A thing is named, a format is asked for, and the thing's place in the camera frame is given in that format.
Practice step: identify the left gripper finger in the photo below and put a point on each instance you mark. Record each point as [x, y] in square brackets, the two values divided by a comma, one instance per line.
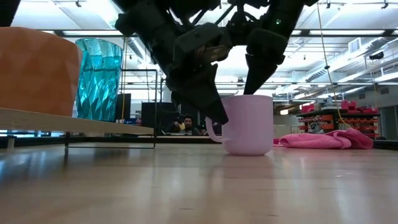
[202, 96]

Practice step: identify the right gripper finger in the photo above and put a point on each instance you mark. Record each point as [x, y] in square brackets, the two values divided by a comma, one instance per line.
[258, 74]

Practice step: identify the pink plastic mug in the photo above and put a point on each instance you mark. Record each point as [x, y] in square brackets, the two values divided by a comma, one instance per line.
[248, 127]

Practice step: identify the teal faceted clear cup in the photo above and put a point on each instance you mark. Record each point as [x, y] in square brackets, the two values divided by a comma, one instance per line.
[99, 81]

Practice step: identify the orange faceted cup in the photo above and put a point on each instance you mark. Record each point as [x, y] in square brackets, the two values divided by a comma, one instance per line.
[37, 71]

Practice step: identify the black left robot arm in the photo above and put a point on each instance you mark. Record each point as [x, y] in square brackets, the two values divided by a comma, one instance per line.
[146, 34]

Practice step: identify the person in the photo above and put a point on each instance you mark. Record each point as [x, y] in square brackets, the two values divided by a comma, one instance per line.
[188, 124]

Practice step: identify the black computer monitor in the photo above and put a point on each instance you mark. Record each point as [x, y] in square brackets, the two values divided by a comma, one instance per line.
[155, 115]
[126, 107]

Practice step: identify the rack with red bins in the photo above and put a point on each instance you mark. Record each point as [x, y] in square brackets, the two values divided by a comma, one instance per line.
[339, 119]

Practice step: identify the pink cloth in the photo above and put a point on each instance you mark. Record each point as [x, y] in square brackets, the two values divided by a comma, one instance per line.
[326, 140]

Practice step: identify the silver ceiling air duct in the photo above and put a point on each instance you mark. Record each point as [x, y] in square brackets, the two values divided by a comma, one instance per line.
[318, 75]

